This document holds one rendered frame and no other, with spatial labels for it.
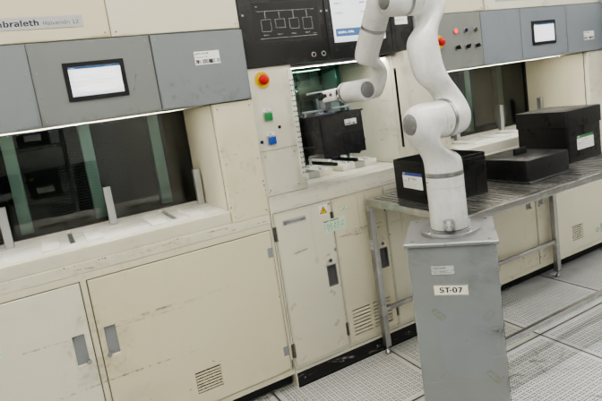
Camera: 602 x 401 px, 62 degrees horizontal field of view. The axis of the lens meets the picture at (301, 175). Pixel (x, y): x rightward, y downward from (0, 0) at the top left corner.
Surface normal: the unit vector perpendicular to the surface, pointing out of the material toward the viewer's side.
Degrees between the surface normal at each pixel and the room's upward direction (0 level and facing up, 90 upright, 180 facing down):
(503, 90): 90
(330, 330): 90
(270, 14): 90
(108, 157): 90
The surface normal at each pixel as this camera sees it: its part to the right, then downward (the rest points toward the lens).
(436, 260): -0.29, 0.18
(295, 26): 0.47, 0.07
